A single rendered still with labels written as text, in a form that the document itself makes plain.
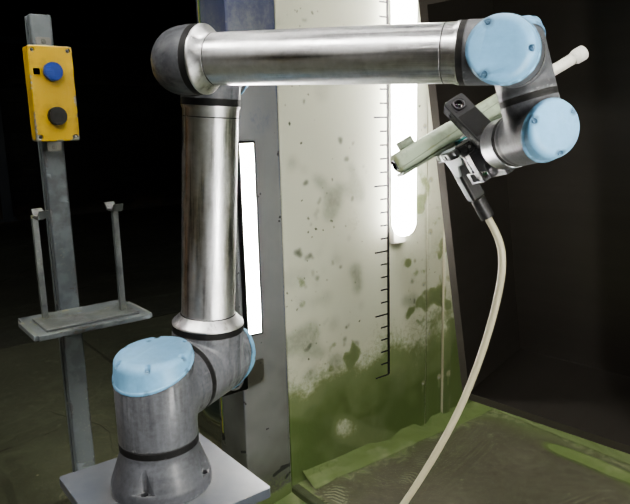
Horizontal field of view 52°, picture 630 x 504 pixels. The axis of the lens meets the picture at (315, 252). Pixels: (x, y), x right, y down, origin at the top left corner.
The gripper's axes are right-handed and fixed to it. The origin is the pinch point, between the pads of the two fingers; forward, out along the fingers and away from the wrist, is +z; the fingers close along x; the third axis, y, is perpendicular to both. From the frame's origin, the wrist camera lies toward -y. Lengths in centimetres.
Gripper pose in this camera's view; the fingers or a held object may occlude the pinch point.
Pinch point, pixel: (449, 149)
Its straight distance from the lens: 136.7
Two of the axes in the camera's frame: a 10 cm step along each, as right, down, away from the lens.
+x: 8.2, -5.4, 1.6
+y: 5.3, 8.4, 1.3
